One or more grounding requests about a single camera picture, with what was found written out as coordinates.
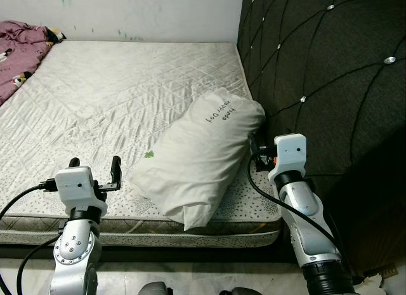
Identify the white lettered pillow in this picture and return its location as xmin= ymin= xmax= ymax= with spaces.
xmin=130 ymin=89 xmax=266 ymax=232

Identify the pink printed blanket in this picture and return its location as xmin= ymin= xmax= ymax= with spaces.
xmin=0 ymin=20 xmax=65 ymax=106

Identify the white quilted mattress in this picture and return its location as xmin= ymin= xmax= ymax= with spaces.
xmin=0 ymin=40 xmax=284 ymax=249

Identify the dark tufted headboard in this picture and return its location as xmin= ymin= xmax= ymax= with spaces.
xmin=236 ymin=0 xmax=406 ymax=278

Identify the silver robot left leg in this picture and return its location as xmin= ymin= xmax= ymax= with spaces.
xmin=138 ymin=282 xmax=172 ymax=295

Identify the white crumpled tissue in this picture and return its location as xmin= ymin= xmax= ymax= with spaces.
xmin=371 ymin=273 xmax=398 ymax=291

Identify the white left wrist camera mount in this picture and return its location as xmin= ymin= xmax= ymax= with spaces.
xmin=54 ymin=166 xmax=108 ymax=211

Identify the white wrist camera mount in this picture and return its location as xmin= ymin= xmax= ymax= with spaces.
xmin=268 ymin=134 xmax=309 ymax=179
xmin=54 ymin=166 xmax=108 ymax=211

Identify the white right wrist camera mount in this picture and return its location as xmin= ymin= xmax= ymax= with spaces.
xmin=268 ymin=134 xmax=309 ymax=179

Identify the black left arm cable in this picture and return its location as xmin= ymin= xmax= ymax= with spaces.
xmin=0 ymin=180 xmax=64 ymax=295

